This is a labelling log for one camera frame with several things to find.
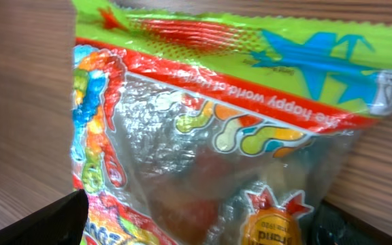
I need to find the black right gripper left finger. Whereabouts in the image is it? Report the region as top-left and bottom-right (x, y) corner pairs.
(0, 189), (88, 245)

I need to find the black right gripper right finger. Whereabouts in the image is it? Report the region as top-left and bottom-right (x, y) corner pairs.
(306, 202), (392, 245)

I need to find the green Haribo candy bag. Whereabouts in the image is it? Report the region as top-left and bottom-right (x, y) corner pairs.
(71, 1), (392, 244)

